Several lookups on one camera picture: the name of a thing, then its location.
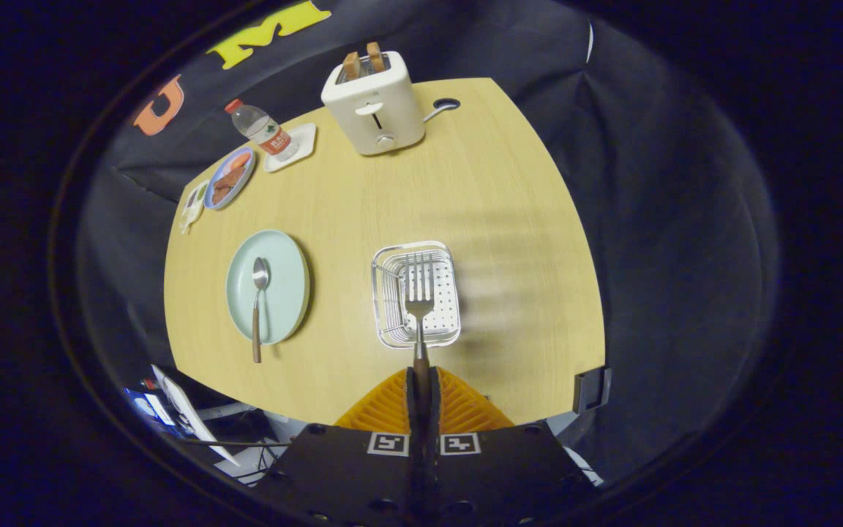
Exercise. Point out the brown fried food pieces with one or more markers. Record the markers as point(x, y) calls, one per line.
point(227, 183)

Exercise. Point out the clear plastic water bottle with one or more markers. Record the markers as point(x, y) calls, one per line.
point(264, 132)

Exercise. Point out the white square coaster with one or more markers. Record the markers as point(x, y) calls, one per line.
point(303, 139)

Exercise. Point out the blue rimmed plate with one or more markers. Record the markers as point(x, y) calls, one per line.
point(242, 157)

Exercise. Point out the light green plate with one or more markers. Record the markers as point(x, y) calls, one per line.
point(286, 285)

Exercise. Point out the white toaster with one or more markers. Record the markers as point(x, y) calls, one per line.
point(381, 102)

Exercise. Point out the blue box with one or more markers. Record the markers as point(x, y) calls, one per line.
point(147, 406)

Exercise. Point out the white panel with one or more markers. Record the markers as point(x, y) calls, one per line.
point(187, 417)

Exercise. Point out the brown toast slice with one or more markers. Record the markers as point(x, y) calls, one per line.
point(375, 57)
point(352, 66)

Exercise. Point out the black table clamp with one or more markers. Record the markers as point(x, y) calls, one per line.
point(591, 389)

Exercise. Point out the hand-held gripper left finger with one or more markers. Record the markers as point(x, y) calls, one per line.
point(348, 476)

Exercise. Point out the black backdrop cloth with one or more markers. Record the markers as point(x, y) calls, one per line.
point(648, 219)

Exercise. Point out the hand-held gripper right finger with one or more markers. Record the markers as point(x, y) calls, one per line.
point(502, 476)

